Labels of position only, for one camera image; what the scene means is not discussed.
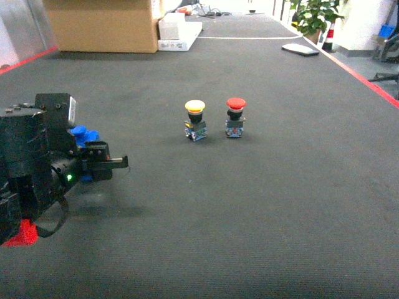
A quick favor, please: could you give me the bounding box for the red conveyor side rail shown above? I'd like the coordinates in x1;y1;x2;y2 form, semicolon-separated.
301;36;398;108

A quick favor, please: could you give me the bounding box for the green potted plant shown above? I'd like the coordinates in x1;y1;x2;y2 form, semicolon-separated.
289;0;344;45

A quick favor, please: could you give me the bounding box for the large cardboard box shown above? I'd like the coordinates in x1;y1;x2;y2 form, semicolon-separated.
43;0;164;53

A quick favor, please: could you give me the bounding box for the yellow mushroom push button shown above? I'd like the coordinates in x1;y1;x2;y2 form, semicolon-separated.
185;100;207;142

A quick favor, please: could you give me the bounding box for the white flat carton box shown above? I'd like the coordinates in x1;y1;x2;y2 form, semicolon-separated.
158;12;203;52

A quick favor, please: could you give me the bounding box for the blue plastic block part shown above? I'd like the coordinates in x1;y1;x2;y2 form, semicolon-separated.
70;125;100;183

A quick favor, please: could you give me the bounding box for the black flat tablet device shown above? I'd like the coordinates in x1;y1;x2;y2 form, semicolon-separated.
281;43;320;57

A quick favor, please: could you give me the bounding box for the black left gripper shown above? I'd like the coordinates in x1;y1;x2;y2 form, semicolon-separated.
1;93;128;218

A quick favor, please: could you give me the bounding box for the red mushroom push button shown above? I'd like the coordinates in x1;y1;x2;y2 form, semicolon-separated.
225;97;247;138

